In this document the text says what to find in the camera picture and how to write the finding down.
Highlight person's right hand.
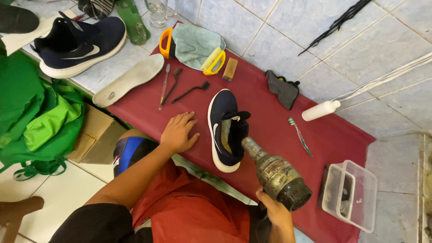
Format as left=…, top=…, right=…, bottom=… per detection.
left=255, top=188, right=294, bottom=229

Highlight person's left hand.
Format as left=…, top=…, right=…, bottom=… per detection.
left=160, top=111, right=200, bottom=154

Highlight worn grey heat gun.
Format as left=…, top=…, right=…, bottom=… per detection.
left=241, top=137, right=313, bottom=212

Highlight green toothbrush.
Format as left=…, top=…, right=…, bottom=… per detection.
left=288, top=117, right=314, bottom=158

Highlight red apron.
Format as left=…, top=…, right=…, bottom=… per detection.
left=132, top=161, right=251, bottom=243

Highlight dark red table mat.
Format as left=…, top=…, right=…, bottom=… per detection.
left=107, top=20, right=376, bottom=243

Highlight navy sneaker without insole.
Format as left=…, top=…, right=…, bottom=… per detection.
left=207, top=89, right=252, bottom=173

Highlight white plastic bottle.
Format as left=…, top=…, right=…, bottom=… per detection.
left=301, top=100, right=341, bottom=122

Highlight clear plastic container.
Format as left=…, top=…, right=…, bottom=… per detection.
left=321, top=160, right=378, bottom=234

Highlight grey glove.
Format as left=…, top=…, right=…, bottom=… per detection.
left=265, top=70, right=300, bottom=110

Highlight small wooden brush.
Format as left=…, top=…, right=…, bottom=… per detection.
left=222, top=57, right=238, bottom=82

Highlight blue black shorts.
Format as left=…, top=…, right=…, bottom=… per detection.
left=113, top=136, right=160, bottom=178

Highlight clear toothbrush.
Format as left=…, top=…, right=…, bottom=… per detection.
left=158, top=63, right=171, bottom=111

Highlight teal cleaning cloth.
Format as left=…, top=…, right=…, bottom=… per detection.
left=171, top=23, right=227, bottom=71

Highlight black shirt sleeve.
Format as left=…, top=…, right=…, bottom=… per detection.
left=49, top=202, right=153, bottom=243

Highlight white shoe insole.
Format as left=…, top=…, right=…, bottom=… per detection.
left=92, top=53, right=165, bottom=108

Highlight white shoelaces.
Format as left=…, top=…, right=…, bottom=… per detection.
left=332, top=52, right=432, bottom=102

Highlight brown cardboard box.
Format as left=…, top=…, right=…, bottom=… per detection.
left=66, top=103, right=129, bottom=165

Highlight black shoelaces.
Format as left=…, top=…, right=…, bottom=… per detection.
left=298, top=0, right=372, bottom=57

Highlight clear glass mug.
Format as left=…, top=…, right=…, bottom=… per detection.
left=144, top=0, right=178, bottom=31

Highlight green shoe insole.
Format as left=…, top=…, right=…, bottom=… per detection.
left=115, top=0, right=151, bottom=46

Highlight navy sneaker with white sole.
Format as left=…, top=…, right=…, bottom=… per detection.
left=30, top=11, right=127, bottom=79

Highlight green fabric bag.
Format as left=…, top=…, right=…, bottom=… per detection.
left=0, top=40, right=86, bottom=182

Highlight striped dark shoe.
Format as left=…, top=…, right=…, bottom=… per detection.
left=78, top=0, right=117, bottom=20

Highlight white paper sheet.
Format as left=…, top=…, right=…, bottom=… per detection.
left=0, top=9, right=79, bottom=56

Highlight black wire brush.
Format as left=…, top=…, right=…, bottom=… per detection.
left=171, top=81, right=210, bottom=104
left=160, top=67, right=183, bottom=106

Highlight yellow handled brush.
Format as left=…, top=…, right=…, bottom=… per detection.
left=200, top=47, right=226, bottom=76

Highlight orange handled black brush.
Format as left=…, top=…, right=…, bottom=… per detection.
left=159, top=28, right=177, bottom=60

